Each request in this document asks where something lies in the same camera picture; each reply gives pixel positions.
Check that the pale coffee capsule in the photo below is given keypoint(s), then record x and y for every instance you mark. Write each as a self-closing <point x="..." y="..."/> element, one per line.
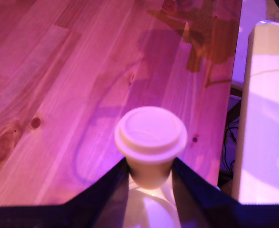
<point x="151" y="140"/>

